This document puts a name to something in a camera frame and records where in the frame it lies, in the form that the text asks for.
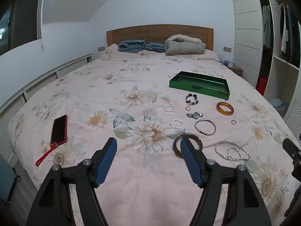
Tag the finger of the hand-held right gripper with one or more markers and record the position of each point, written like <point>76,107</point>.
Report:
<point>291,148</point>

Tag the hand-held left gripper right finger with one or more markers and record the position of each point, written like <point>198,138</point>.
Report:
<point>189,162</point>

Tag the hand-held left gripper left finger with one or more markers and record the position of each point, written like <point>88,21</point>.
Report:
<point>107,162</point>

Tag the dark brown bangle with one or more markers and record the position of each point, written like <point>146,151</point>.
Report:
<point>189,135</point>

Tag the large thin silver bangle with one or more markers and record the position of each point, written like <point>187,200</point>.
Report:
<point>203,132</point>

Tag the silver wristwatch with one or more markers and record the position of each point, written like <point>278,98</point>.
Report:
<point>194,115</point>

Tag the twisted silver bangle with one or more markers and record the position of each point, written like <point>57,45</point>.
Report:
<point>167,111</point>

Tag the green metal tray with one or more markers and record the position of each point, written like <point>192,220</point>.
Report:
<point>199,84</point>

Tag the person's blue clothing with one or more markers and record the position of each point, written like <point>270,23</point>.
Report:
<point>294,204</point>

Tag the light blue cloth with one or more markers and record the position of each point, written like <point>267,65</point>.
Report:
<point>278,104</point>

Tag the phone with red case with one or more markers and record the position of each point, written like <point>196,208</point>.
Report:
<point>58,129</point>

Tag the amber bangle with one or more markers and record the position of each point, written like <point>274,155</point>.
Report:
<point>224,113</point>

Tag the bed with floral sheet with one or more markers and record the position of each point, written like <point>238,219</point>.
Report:
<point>94,94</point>

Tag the red container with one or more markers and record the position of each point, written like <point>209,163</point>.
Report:
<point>262,84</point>

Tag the wooden nightstand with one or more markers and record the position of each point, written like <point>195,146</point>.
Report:
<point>236,70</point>

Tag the blue suitcase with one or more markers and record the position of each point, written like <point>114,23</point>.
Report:
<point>7,179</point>

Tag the white slatted low cabinet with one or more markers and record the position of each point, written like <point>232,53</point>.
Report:
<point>47,80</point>

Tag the tissue pack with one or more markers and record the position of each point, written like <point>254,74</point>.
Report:
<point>229,63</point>

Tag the clear glass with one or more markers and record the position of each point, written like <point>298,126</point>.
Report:
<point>220,57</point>

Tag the dark hanging clothes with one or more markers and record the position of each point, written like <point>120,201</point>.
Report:
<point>294,37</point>

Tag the striped white hanging garment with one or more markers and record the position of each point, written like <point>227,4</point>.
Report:
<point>284,35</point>

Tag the grey fur-trimmed jacket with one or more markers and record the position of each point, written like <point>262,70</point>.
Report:
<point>183,47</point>

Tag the large blue folded blanket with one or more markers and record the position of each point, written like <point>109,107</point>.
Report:
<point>130,46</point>

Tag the small blue folded blanket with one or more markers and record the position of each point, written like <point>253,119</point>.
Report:
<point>155,47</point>

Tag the grey hanging garment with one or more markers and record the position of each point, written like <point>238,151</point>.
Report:
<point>267,28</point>

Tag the wooden headboard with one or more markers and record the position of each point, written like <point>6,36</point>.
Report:
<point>141,31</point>

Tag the white wardrobe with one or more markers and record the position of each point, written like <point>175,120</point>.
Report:
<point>247,16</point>

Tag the window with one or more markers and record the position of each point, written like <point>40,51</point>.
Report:
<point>21,18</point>

